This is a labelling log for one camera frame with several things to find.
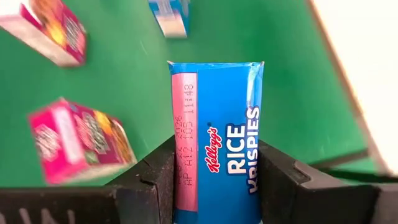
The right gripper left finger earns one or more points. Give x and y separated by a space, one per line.
146 193

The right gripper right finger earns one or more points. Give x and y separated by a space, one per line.
298 199

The Raisin Bran cereal box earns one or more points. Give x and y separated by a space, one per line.
77 143
53 28

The Rice Krispies cereal box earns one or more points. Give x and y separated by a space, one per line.
171 15
224 140

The wooden shelf with black frame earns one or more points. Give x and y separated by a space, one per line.
373 62

